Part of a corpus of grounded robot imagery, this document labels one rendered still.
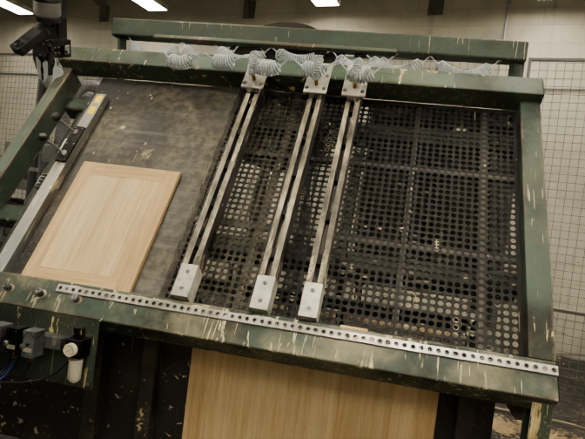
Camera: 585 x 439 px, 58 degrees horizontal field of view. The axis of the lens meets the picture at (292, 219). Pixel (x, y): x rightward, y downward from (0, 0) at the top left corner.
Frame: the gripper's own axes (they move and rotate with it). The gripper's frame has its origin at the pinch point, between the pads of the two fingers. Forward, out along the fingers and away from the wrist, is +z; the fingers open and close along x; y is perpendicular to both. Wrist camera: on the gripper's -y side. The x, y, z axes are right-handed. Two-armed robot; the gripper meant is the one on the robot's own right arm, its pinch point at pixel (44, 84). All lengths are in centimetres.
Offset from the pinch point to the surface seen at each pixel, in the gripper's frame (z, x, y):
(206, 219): 45, -39, 38
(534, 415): 53, -164, 45
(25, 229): 64, 19, 1
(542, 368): 42, -160, 52
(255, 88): 9, -15, 89
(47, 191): 55, 27, 16
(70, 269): 68, -8, 1
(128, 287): 65, -32, 8
